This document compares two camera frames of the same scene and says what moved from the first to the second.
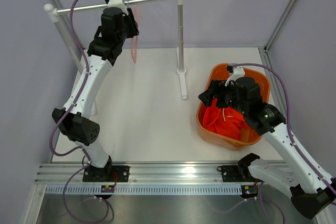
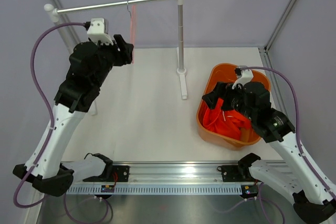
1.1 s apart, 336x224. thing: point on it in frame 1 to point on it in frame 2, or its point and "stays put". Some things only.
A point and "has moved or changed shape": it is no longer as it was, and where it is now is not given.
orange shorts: x=226 y=121 stays put
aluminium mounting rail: x=195 y=173 stays put
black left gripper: x=128 y=19 to x=124 y=54
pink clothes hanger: x=134 y=41 has moved or changed shape
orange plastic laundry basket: x=248 y=137 stays put
